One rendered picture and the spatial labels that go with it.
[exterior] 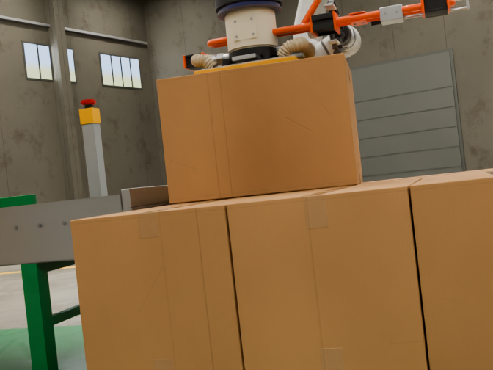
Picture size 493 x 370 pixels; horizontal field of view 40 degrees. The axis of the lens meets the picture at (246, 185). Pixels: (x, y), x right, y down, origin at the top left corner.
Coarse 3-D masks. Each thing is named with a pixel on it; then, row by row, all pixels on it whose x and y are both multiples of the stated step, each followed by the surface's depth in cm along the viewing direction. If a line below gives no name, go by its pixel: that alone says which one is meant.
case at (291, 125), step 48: (192, 96) 213; (240, 96) 210; (288, 96) 207; (336, 96) 204; (192, 144) 213; (240, 144) 210; (288, 144) 207; (336, 144) 204; (192, 192) 214; (240, 192) 211
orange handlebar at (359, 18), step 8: (408, 8) 210; (416, 8) 209; (344, 16) 216; (352, 16) 215; (360, 16) 214; (368, 16) 213; (376, 16) 213; (304, 24) 219; (344, 24) 220; (352, 24) 218; (360, 24) 219; (272, 32) 222; (280, 32) 222; (288, 32) 222; (296, 32) 224; (304, 32) 224; (208, 40) 230; (216, 40) 228; (224, 40) 227
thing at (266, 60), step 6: (264, 54) 216; (270, 54) 216; (222, 60) 220; (228, 60) 220; (258, 60) 214; (264, 60) 212; (270, 60) 211; (276, 60) 211; (282, 60) 210; (288, 60) 209; (222, 66) 217; (228, 66) 215; (234, 66) 215; (240, 66) 214; (246, 66) 213; (198, 72) 218; (204, 72) 218
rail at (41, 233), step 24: (0, 216) 221; (24, 216) 218; (48, 216) 215; (72, 216) 213; (96, 216) 210; (0, 240) 221; (24, 240) 218; (48, 240) 216; (72, 240) 213; (0, 264) 221
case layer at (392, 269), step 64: (320, 192) 160; (384, 192) 140; (448, 192) 136; (128, 256) 158; (192, 256) 153; (256, 256) 148; (320, 256) 144; (384, 256) 140; (448, 256) 136; (128, 320) 158; (192, 320) 153; (256, 320) 149; (320, 320) 145; (384, 320) 141; (448, 320) 137
